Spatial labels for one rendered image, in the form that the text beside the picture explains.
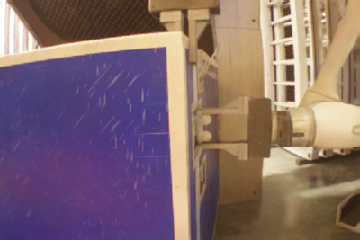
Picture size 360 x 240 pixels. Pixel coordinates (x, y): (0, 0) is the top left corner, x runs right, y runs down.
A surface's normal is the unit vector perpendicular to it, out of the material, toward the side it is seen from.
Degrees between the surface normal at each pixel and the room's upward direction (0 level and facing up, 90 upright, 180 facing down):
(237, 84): 90
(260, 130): 90
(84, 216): 90
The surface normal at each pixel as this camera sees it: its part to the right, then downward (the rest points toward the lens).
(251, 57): 0.20, 0.14
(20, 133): -0.18, 0.15
